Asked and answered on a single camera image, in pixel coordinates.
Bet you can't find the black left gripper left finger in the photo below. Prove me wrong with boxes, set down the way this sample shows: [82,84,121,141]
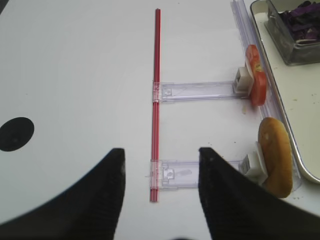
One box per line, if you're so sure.
[0,148,125,240]

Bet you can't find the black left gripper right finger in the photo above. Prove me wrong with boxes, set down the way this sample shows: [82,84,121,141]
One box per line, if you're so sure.
[198,147,320,240]

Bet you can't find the tomato slices on stand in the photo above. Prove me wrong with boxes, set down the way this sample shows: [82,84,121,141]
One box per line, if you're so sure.
[245,44,268,106]

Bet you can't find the white tomato stand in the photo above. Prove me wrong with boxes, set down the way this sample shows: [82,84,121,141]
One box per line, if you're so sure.
[233,57,254,97]

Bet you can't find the white bun stand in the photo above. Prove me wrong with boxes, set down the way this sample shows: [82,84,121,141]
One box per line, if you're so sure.
[238,141,269,186]

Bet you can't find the left red plastic rod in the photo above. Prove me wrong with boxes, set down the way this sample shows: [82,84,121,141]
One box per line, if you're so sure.
[149,8,161,203]

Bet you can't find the bottom bun slice on stand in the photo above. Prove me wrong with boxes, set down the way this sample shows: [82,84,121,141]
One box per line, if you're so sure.
[257,117,293,199]

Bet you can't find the black round table hole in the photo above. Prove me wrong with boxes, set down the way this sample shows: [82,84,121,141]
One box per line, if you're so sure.
[0,117,35,152]

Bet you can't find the metal tray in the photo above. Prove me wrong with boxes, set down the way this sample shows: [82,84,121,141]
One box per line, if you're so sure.
[250,0,320,183]

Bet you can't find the clear plastic salad box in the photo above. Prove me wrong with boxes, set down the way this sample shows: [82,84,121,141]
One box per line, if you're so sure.
[265,0,320,65]

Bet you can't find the purple cabbage shreds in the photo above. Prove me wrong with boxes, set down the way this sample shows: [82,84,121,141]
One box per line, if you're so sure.
[279,0,320,45]

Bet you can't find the left lower clear rail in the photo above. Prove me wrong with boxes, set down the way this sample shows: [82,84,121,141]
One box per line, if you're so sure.
[149,158,247,192]

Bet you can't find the left long clear rail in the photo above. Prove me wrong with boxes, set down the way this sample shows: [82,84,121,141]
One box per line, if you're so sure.
[231,0,301,198]

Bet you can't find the left upper clear rail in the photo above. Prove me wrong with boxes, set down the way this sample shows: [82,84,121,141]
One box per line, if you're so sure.
[152,81,249,103]

